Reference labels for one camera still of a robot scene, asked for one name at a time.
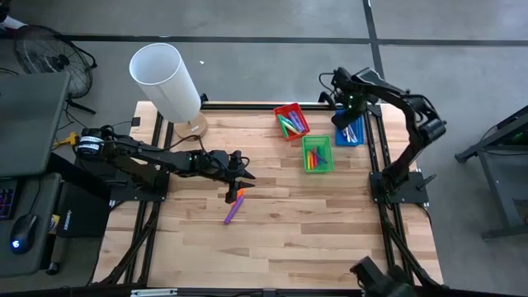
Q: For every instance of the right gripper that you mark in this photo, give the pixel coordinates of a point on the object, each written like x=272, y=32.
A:
x=350, y=103

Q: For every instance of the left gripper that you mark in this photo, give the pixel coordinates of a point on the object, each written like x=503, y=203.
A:
x=234, y=173

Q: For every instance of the black Expo marker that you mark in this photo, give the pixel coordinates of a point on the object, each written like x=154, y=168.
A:
x=354, y=134

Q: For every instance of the thick purple Sharpie highlighter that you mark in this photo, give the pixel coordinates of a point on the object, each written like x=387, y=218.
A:
x=234, y=210

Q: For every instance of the dark purple pen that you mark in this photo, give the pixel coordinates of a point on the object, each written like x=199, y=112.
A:
x=322, y=158

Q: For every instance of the violet blue highlighter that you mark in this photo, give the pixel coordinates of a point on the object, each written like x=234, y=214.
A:
x=293, y=122

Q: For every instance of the pink highlighter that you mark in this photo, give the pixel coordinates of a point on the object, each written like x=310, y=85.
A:
x=315, y=161

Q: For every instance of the yellow green highlighter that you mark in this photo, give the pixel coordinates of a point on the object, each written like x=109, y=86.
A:
x=290, y=128

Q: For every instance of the red plastic basket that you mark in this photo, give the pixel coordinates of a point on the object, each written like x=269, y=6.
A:
x=284, y=109

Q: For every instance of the thick green marker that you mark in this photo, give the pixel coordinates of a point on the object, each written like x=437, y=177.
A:
x=283, y=127

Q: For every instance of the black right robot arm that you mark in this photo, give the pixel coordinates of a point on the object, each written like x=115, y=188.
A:
x=412, y=111

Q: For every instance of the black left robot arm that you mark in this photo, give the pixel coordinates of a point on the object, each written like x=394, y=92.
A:
x=136, y=158

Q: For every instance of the blue plastic basket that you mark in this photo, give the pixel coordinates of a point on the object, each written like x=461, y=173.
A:
x=359, y=140

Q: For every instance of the black clamp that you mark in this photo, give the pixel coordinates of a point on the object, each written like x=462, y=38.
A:
x=323, y=98
x=204, y=98

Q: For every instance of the green plastic basket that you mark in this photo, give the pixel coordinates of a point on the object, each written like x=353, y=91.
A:
x=326, y=167

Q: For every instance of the small black table clip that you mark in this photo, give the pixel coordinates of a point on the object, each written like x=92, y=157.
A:
x=135, y=121

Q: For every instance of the white shade table lamp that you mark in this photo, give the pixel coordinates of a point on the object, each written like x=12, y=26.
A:
x=165, y=82

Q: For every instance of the dark bulky object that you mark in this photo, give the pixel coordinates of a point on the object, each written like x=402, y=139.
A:
x=379, y=280

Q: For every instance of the black metal stand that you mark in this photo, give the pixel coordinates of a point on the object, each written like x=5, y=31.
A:
x=499, y=173

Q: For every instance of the black control box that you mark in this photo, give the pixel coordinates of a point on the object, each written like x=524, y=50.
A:
x=82, y=218

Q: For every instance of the yellow power plug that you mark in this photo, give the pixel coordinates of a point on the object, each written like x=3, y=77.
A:
x=70, y=140

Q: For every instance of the dark grey desk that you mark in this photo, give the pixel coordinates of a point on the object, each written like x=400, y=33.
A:
x=43, y=247

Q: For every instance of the grey computer monitor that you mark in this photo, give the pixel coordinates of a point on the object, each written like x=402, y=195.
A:
x=31, y=123

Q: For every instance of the black floor fan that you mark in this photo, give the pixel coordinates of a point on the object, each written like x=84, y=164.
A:
x=53, y=62

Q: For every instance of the black computer mouse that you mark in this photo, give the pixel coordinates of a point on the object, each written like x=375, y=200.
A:
x=22, y=233

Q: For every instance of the black keyboard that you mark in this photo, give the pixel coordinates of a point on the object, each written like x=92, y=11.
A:
x=6, y=200

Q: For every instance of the person's foot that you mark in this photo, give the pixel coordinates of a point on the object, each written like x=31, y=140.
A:
x=12, y=22

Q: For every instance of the black aluminium table frame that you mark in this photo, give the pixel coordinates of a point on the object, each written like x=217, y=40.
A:
x=247, y=106

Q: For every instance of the silver metal bracket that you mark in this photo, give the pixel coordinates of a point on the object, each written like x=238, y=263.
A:
x=152, y=292

